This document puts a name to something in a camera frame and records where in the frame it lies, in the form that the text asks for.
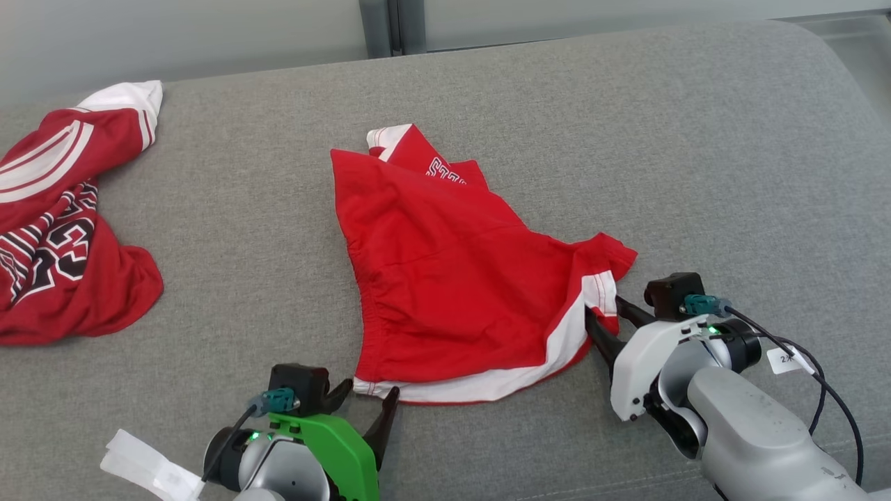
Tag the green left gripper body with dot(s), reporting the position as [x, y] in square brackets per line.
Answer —
[341, 449]

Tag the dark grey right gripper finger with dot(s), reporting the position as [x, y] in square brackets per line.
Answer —
[635, 314]
[604, 342]

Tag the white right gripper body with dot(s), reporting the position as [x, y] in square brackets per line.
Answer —
[637, 369]

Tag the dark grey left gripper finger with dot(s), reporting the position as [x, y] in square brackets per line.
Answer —
[337, 398]
[381, 435]

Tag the red shorts with white stripe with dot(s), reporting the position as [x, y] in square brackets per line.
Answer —
[452, 278]

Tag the red white basketball jersey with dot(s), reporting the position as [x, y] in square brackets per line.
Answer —
[69, 209]

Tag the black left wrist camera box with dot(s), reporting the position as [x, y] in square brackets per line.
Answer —
[299, 386]

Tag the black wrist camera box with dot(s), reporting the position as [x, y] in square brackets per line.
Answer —
[672, 292]
[299, 386]

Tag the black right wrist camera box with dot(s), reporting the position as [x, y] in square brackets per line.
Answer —
[672, 292]

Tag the teal left camera connector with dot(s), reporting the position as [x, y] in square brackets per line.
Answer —
[278, 401]

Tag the teal camera connector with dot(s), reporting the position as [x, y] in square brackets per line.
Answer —
[278, 401]
[703, 305]

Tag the teal right camera connector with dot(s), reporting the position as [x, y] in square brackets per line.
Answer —
[703, 305]

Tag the grey partition frame rail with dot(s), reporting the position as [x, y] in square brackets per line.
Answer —
[390, 24]

